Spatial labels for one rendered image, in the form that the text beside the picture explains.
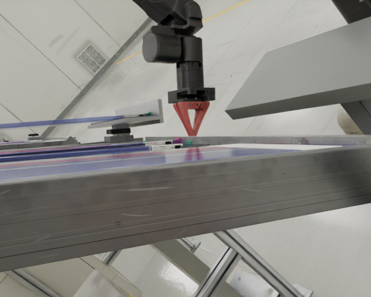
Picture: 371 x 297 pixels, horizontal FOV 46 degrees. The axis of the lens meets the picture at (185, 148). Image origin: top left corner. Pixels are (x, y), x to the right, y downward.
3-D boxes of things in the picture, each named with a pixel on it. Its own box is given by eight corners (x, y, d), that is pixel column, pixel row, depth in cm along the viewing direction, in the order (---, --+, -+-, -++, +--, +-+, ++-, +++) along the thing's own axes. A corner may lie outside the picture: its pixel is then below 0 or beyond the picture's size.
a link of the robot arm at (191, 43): (207, 33, 90) (191, 38, 95) (180, 30, 86) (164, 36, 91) (208, 66, 90) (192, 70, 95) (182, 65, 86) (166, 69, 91)
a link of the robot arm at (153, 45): (199, 0, 90) (176, 21, 96) (152, -8, 83) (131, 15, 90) (211, 55, 88) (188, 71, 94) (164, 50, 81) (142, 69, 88)
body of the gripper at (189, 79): (188, 96, 85) (186, 59, 85) (166, 100, 94) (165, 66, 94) (216, 96, 88) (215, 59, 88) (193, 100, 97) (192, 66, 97)
